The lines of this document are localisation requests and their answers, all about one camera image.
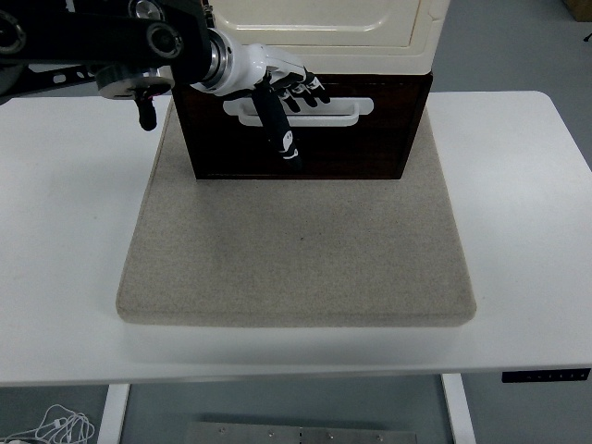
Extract black table control panel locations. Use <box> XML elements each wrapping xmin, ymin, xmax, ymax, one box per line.
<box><xmin>501</xmin><ymin>368</ymin><xmax>592</xmax><ymax>384</ymax></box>

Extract beige felt mat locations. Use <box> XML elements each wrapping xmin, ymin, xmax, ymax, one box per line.
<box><xmin>115</xmin><ymin>99</ymin><xmax>477</xmax><ymax>328</ymax></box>

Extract dark wooden drawer case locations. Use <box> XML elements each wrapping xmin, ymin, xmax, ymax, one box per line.
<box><xmin>169</xmin><ymin>68</ymin><xmax>435</xmax><ymax>181</ymax></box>

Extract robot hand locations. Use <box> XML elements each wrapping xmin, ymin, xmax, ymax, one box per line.
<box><xmin>190</xmin><ymin>31</ymin><xmax>332</xmax><ymax>173</ymax></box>

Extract dark wooden drawer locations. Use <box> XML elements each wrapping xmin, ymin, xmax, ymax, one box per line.
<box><xmin>179</xmin><ymin>80</ymin><xmax>424</xmax><ymax>177</ymax></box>

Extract white table leg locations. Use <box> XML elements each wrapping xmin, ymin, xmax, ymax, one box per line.
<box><xmin>439</xmin><ymin>373</ymin><xmax>477</xmax><ymax>444</ymax></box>
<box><xmin>97</xmin><ymin>383</ymin><xmax>131</xmax><ymax>444</ymax></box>

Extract cream plastic cabinet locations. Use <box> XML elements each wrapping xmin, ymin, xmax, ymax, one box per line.
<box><xmin>203</xmin><ymin>0</ymin><xmax>450</xmax><ymax>78</ymax></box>

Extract white drawer handle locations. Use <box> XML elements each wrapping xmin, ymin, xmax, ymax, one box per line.
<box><xmin>222</xmin><ymin>96</ymin><xmax>375</xmax><ymax>129</ymax></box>

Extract grey metal plate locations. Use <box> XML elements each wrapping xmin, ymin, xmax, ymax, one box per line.
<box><xmin>184</xmin><ymin>421</ymin><xmax>420</xmax><ymax>444</ymax></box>

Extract cardboard box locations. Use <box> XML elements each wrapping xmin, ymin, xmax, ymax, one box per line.
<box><xmin>561</xmin><ymin>0</ymin><xmax>592</xmax><ymax>22</ymax></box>

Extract cream cabinet door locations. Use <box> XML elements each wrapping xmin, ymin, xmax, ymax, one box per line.
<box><xmin>210</xmin><ymin>0</ymin><xmax>422</xmax><ymax>48</ymax></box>

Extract white cable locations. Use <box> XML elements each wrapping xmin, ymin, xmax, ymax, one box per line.
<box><xmin>0</xmin><ymin>403</ymin><xmax>96</xmax><ymax>444</ymax></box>

